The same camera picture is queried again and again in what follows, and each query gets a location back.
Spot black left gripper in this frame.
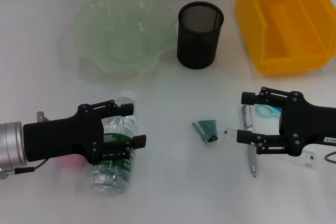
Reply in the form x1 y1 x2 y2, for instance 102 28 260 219
23 100 147 165

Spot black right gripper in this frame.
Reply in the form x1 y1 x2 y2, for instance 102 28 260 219
237 87 336 157

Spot blue plastic scissors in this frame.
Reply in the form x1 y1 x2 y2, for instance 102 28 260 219
255 104 284 119

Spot clear plastic ruler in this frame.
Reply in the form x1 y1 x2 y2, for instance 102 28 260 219
222 127 318 168

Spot green plastic wrapper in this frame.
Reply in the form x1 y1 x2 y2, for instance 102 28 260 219
192 119 218 143

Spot silver ballpoint pen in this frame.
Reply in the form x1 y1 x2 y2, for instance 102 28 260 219
241 104 259 178

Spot clear green-label water bottle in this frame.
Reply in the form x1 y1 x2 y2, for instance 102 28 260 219
90 90 140 195

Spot pink peach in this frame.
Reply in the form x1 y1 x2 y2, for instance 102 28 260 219
56 155 86 168

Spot black mesh pen holder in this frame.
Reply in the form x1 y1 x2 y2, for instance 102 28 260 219
176 1 225 70

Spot green glass fruit plate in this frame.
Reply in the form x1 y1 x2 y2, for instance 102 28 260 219
71 0 177 77

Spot yellow plastic bin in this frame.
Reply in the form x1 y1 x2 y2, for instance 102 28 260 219
234 0 333 76

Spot left arm cable with plug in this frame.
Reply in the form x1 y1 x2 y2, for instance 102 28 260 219
14 111 50 175

